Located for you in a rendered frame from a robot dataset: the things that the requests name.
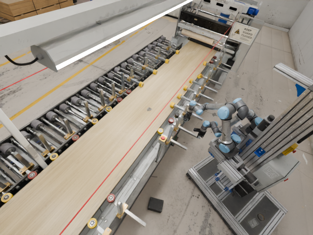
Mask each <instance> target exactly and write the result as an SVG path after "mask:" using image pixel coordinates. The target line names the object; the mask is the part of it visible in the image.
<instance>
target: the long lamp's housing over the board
mask: <svg viewBox="0 0 313 235"><path fill-rule="evenodd" d="M186 1H188V0H152V1H149V2H147V3H144V4H141V5H139V6H136V7H134V8H131V9H128V10H126V11H123V12H120V13H117V14H115V15H112V16H110V17H107V18H104V19H102V20H101V25H100V24H98V23H96V22H93V23H91V24H88V25H86V26H83V27H80V28H77V29H75V30H72V31H69V32H67V33H64V34H61V35H59V36H56V37H53V38H51V39H48V40H45V41H42V42H40V43H37V44H35V45H32V46H30V48H31V52H32V54H33V56H34V58H36V55H39V54H41V55H42V56H43V59H41V60H37V62H38V63H40V64H42V65H44V66H46V67H47V68H49V69H51V70H53V71H55V72H58V70H57V67H56V66H57V65H59V64H61V63H63V62H65V61H67V60H69V59H71V58H73V57H75V56H77V55H79V54H81V53H83V52H85V51H87V50H90V49H92V48H94V47H96V46H98V45H100V44H102V43H104V42H106V41H108V40H110V39H112V38H114V37H116V36H118V35H120V34H122V33H124V32H126V31H128V30H130V29H132V28H134V27H136V26H138V25H140V24H142V23H144V22H146V21H148V20H150V19H152V18H154V17H156V16H158V15H160V14H162V13H164V12H166V11H168V10H170V9H172V8H174V7H176V6H178V5H180V4H182V3H184V2H186Z"/></svg>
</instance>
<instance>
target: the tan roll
mask: <svg viewBox="0 0 313 235"><path fill-rule="evenodd" d="M179 31H181V34H183V35H186V36H188V37H191V38H194V39H196V40H199V41H202V42H205V43H207V44H210V45H213V44H217V45H219V46H221V47H224V46H223V45H221V44H218V43H216V42H214V39H211V38H208V37H206V36H203V35H200V34H197V33H194V32H191V31H189V30H186V29H184V28H183V30H180V29H179Z"/></svg>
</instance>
